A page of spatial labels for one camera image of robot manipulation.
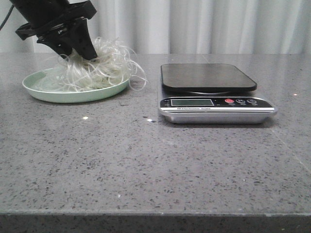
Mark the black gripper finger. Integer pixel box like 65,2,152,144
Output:
69,18,97,60
37,34,72,56

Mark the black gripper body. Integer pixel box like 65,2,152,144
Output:
11,0,97,46

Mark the white vermicelli bundle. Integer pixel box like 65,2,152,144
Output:
36,36,148,93

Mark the pale green plate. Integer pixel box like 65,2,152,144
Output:
22,68,129,103

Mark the white pleated curtain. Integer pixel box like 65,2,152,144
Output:
0,0,311,54

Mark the silver black kitchen scale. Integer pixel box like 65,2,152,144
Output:
158,64,277,124

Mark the thin black cable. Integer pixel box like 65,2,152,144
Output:
0,4,15,31

